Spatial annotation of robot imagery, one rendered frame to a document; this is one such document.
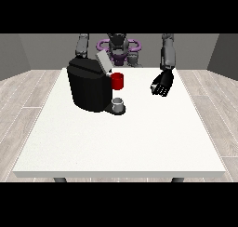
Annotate grey robot trunk purple rings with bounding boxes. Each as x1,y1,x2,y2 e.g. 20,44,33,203
95,33,144,68

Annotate small grey cup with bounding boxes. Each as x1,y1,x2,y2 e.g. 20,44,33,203
111,97,126,113

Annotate red pod holder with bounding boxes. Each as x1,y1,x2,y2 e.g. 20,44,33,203
110,72,126,91

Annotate pale grey machine lid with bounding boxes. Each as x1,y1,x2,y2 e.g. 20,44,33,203
95,49,113,73

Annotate black coffee machine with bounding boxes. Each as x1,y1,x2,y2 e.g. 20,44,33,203
66,57,126,116

